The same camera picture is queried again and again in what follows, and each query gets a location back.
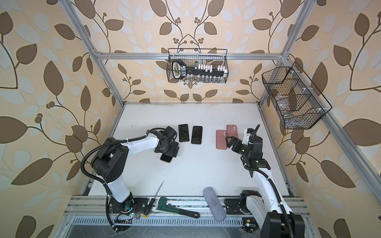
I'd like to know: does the pink phone case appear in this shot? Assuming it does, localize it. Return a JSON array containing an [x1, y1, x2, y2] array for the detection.
[[226, 125, 238, 138], [216, 130, 227, 150]]

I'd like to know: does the blue phone black screen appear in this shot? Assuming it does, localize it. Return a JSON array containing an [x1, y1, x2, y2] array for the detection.
[[191, 126, 202, 145]]

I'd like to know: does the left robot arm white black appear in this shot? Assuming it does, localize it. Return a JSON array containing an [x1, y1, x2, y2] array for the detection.
[[80, 126, 179, 233]]

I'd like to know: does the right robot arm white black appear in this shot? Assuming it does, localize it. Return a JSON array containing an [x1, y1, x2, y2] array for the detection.
[[226, 126, 305, 238]]

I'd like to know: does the green pipe wrench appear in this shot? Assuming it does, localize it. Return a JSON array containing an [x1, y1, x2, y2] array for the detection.
[[157, 197, 200, 219]]

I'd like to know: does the grey oblong pouch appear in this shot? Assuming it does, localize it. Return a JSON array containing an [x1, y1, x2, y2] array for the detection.
[[203, 187, 227, 222]]

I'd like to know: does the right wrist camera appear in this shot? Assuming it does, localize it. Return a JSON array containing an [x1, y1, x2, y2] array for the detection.
[[242, 129, 253, 145]]

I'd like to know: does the black wire basket right wall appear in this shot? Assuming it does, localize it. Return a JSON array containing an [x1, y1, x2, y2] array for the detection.
[[262, 62, 332, 130]]

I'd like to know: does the black wire basket wall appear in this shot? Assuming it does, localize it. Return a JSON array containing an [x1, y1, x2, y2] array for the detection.
[[166, 47, 229, 84], [262, 62, 332, 130]]

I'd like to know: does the screwdriver black yellow handle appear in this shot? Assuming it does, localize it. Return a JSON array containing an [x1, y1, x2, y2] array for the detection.
[[142, 182, 164, 218]]

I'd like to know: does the black socket set rail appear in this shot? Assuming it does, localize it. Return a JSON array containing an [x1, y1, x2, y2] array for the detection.
[[169, 59, 229, 79]]

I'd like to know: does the black wire basket back wall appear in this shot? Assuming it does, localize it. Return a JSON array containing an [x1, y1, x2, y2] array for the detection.
[[166, 47, 229, 84]]

